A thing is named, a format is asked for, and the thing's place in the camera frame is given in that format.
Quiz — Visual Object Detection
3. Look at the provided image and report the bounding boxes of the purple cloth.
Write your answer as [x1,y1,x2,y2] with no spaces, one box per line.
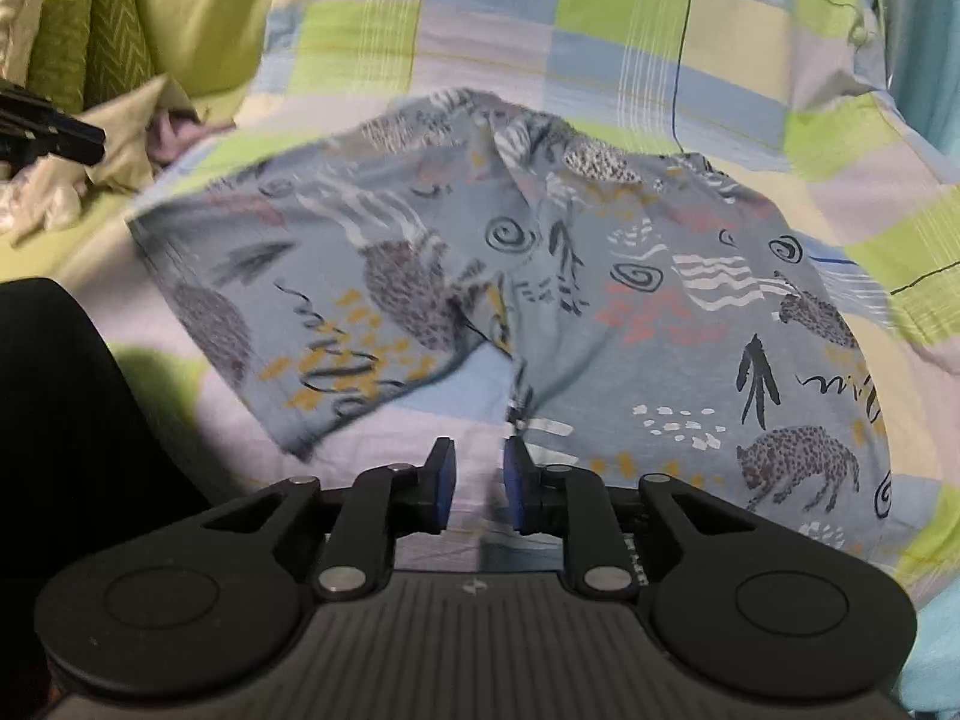
[145,109,235,167]

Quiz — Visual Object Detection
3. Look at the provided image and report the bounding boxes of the cream pillow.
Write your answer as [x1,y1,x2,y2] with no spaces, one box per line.
[0,0,52,85]

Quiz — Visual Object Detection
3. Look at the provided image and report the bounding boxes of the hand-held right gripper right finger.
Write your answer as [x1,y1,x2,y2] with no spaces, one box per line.
[502,435,760,602]

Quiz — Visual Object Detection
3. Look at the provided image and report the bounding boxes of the crumpled pale cloth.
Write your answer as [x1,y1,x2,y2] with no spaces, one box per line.
[0,75,205,235]

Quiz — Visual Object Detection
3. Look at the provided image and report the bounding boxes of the plaid bed sheet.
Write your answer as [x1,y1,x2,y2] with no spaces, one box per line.
[0,0,960,720]

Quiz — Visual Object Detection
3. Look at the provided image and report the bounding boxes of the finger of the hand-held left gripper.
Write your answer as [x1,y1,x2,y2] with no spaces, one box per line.
[0,86,107,167]

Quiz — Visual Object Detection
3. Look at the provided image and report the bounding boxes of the teal curtain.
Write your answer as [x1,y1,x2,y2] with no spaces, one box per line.
[861,0,960,185]

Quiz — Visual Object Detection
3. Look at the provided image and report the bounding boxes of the green zigzag pillow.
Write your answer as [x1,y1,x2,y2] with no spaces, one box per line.
[28,0,156,115]

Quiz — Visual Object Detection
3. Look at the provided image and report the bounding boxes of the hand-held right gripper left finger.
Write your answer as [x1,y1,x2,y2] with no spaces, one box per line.
[201,436,458,602]

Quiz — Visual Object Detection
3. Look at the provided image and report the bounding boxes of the blue-grey printed pants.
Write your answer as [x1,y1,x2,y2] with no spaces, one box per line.
[124,88,895,541]

